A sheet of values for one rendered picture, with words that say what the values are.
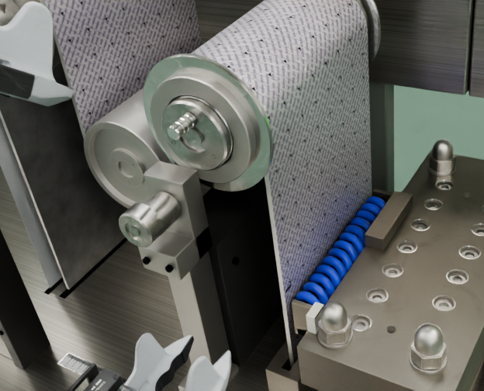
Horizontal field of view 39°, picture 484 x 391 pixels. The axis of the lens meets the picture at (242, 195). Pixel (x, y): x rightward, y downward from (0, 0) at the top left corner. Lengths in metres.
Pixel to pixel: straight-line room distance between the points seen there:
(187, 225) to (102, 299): 0.36
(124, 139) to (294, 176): 0.19
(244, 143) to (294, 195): 0.11
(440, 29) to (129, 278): 0.56
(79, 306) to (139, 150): 0.36
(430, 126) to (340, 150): 2.27
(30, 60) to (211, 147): 0.24
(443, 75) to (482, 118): 2.24
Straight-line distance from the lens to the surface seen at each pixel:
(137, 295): 1.01
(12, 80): 0.42
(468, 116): 3.14
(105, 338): 0.97
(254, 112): 0.61
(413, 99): 3.27
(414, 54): 0.90
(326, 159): 0.76
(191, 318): 0.79
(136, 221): 0.65
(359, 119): 0.83
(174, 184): 0.67
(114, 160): 0.77
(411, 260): 0.81
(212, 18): 1.03
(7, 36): 0.44
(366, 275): 0.79
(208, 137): 0.63
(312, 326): 0.72
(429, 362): 0.69
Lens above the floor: 1.57
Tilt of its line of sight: 35 degrees down
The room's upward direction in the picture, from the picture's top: 9 degrees counter-clockwise
